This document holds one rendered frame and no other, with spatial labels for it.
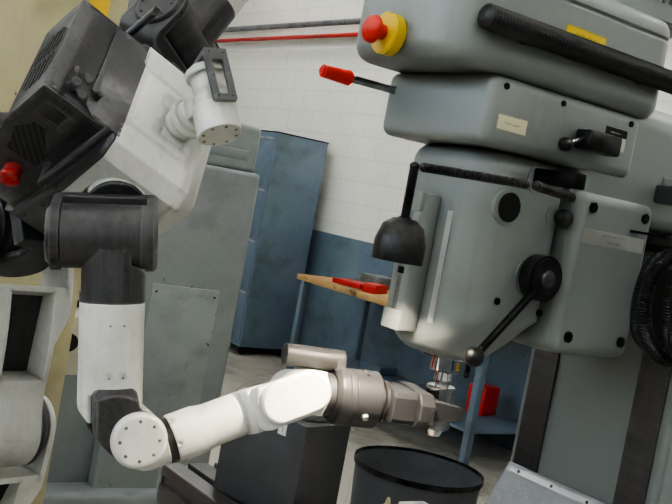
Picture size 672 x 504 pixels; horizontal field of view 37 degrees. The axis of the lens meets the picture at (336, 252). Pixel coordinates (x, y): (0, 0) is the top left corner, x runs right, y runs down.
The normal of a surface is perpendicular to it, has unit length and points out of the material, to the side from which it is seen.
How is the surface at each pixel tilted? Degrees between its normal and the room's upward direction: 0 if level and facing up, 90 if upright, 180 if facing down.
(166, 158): 58
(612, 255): 90
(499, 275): 90
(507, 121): 90
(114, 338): 86
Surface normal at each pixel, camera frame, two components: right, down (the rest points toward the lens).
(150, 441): 0.38, 0.04
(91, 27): 0.72, -0.38
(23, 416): 0.76, 0.00
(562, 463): -0.80, -0.11
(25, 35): 0.58, 0.15
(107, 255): 0.18, 0.00
